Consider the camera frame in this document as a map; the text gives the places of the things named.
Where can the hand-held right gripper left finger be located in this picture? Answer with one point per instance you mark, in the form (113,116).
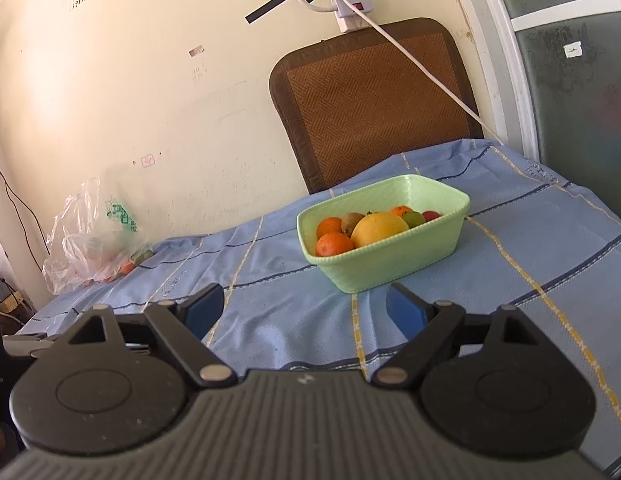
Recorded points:
(205,306)

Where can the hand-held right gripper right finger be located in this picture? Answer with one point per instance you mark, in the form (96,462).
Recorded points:
(404,310)

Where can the green plastic basket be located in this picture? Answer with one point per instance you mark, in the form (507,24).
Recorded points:
(390,270)

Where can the green lime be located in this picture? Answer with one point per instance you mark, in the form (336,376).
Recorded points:
(415,219)

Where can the brown kiwi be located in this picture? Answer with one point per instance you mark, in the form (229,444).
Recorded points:
(351,223)

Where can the medium orange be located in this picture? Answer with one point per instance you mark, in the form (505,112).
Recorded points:
(329,226)

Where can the green fruit in bag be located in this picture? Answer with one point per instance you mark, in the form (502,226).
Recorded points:
(143,256)

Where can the yellow grapefruit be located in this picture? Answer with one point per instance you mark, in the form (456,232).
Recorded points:
(379,230)

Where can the blue striped bedsheet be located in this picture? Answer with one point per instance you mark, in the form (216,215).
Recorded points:
(290,310)

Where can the orange fruit in bag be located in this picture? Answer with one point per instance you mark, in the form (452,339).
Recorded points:
(126,267)

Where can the large orange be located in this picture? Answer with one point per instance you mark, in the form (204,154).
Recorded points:
(334,245)

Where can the red cherry tomato with stem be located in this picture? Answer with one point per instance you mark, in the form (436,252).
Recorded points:
(430,216)

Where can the small orange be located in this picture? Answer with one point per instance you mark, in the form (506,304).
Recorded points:
(400,210)

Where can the clear plastic bag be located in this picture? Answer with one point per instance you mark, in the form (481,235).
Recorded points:
(80,240)

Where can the brown woven mat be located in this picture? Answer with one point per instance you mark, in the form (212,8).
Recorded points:
(370,105)

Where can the frosted glass window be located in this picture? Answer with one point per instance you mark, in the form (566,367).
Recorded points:
(575,100)

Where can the long black tape strip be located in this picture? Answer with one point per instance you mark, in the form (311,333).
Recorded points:
(270,6)

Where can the small red wall sticker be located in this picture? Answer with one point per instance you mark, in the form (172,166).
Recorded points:
(148,160)

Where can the pink wall sticker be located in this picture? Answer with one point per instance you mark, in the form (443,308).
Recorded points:
(196,51)

